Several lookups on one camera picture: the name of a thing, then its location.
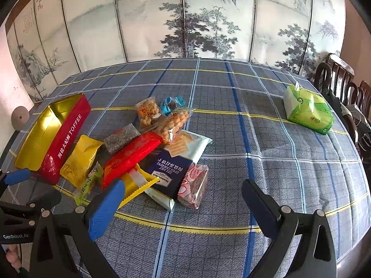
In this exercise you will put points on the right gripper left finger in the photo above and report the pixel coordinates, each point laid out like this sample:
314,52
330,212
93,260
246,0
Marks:
51,255

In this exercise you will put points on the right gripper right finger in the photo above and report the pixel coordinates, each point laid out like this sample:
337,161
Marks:
315,254

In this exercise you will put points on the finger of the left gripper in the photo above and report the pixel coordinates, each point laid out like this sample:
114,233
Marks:
8,179
46,201

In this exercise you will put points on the small green snack packet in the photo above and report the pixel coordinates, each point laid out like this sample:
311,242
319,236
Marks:
93,178

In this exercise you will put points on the yellow Wanjiyuan snack pouch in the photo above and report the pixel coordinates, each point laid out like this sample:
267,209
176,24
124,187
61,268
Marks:
79,163

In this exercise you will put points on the yellow packet silver strip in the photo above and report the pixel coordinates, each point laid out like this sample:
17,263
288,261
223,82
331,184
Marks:
136,182

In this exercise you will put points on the red snack packet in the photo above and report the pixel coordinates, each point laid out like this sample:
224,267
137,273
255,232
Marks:
131,154

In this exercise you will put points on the grey sesame cake packet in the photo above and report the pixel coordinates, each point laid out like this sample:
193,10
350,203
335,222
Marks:
120,138

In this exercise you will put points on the pink patterned snack packet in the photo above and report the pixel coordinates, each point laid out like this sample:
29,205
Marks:
193,186

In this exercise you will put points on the peanut snack clear bag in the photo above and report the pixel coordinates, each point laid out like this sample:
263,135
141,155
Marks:
172,125

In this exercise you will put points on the blue candy wrapper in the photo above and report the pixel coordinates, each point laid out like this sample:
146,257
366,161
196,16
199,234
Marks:
169,104

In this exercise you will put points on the person left hand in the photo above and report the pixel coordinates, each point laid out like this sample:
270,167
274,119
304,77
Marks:
12,256

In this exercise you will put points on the red gold toffee tin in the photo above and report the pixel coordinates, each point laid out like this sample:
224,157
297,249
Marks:
48,142

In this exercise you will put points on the round stone disc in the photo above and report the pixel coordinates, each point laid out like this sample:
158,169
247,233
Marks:
19,117

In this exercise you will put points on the plaid blue tablecloth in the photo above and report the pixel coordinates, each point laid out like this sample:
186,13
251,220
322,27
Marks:
239,107

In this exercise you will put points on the green tissue pack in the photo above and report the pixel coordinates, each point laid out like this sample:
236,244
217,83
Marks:
308,109

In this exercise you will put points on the painted folding screen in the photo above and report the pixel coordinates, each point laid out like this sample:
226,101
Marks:
50,40

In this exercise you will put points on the dark wooden chair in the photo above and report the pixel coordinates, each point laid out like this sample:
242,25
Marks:
334,80
364,104

